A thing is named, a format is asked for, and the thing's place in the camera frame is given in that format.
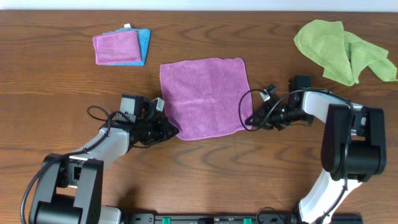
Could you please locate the purple microfiber cloth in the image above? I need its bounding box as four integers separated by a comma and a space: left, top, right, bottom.
160, 58, 253, 141

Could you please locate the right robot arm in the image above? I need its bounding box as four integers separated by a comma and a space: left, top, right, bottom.
239, 75, 387, 223

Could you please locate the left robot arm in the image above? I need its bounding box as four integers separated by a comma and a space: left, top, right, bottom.
20, 94, 179, 224

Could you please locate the folded purple cloth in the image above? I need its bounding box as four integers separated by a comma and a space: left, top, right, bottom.
93, 30, 142, 65

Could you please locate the folded blue cloth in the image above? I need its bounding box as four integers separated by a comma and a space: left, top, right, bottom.
103, 27, 151, 67

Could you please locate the green microfiber cloth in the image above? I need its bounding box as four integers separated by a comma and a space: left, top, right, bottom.
294, 20, 397, 86

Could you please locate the left black cable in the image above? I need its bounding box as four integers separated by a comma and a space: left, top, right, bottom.
20, 105, 125, 224

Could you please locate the black cable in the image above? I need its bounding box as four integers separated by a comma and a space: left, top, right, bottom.
238, 88, 354, 223
20, 105, 125, 224

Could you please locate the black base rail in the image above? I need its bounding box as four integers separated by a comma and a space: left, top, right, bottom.
124, 212, 364, 224

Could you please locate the right black cable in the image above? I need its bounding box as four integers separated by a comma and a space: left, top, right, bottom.
238, 88, 354, 223

